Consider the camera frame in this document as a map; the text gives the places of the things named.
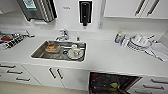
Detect stainless steel dishwasher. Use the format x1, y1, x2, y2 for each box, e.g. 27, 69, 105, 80
87, 71, 144, 94

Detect white mug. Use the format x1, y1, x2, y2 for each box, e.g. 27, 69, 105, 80
70, 45, 82, 58

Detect white plate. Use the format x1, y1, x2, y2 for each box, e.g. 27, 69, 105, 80
67, 49, 85, 61

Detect chrome sink faucet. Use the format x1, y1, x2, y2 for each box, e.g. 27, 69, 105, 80
54, 28, 70, 42

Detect orange dish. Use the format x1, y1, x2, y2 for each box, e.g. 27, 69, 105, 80
44, 43, 62, 55

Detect blue white soap bottle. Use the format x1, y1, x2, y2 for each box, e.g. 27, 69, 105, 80
114, 31, 124, 45

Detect white two-door base cabinet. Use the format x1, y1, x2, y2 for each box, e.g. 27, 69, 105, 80
20, 63, 91, 92

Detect small clear jar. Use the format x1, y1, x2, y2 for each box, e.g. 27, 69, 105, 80
121, 35, 130, 47

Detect stainless steel sink basin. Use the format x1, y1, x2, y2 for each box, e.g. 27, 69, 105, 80
30, 40, 88, 63

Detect stacked white dishes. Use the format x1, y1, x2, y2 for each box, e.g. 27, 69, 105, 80
128, 33, 157, 53

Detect grey paper towel dispenser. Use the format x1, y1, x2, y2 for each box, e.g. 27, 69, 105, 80
16, 0, 59, 24

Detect white drawer stack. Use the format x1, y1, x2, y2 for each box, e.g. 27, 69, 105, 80
0, 61, 43, 87

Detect white grey dish cloth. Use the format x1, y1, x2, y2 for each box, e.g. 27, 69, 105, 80
146, 41, 168, 63

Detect white narrow drawer cabinet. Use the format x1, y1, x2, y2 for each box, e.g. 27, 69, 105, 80
128, 76, 168, 94

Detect small red dish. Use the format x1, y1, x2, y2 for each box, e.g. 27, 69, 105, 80
0, 35, 10, 42

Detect white wall outlet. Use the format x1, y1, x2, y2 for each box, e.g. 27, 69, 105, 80
97, 21, 105, 30

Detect black wall soap dispenser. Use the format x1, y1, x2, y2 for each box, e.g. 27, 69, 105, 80
78, 0, 94, 27

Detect dark wire dishwasher rack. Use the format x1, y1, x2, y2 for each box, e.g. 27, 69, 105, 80
89, 73, 139, 94

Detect small wall label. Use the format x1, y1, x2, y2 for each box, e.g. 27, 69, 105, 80
62, 6, 72, 11

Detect white upper wall cabinet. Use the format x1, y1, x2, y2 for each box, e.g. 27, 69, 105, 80
102, 0, 168, 20

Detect wire dish drying rack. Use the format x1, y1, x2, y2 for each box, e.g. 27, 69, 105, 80
0, 29, 35, 51

